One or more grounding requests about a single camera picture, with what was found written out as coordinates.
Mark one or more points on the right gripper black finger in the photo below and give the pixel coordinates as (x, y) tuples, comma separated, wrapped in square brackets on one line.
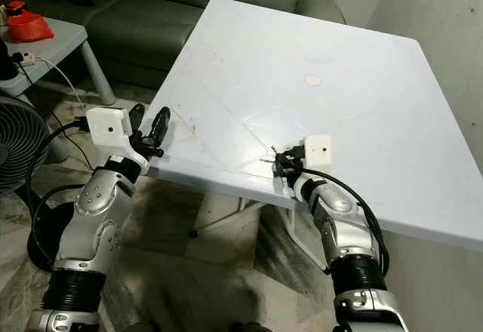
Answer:
[(283, 169), (281, 158)]

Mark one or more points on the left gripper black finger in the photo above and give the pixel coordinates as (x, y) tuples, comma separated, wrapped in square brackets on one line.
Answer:
[(136, 118), (161, 126)]

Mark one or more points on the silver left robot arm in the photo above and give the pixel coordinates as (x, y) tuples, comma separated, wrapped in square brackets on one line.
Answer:
[(87, 219)]

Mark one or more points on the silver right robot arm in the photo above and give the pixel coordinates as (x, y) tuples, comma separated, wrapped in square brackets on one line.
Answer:
[(343, 226)]

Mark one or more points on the round white table cap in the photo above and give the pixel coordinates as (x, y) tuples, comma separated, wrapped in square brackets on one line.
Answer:
[(312, 80)]

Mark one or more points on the grey plastic side table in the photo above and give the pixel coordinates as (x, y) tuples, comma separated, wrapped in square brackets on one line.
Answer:
[(64, 45)]

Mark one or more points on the green leather sofa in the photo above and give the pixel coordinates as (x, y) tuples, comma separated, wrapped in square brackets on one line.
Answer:
[(158, 15)]

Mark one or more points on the white plastic table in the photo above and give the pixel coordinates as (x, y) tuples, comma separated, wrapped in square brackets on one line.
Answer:
[(309, 53)]

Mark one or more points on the black standing fan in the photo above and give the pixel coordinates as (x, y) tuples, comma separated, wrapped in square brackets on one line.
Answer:
[(19, 143)]

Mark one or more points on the white power strip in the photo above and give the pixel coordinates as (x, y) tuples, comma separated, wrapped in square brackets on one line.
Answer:
[(26, 59)]

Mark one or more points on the black object on side table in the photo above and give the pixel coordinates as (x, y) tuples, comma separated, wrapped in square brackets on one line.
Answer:
[(7, 66)]

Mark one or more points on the red plastic bag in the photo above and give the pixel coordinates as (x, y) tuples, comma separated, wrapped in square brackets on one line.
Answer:
[(30, 25)]

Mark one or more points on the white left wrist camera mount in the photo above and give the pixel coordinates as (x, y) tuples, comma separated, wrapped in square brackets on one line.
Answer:
[(108, 128)]

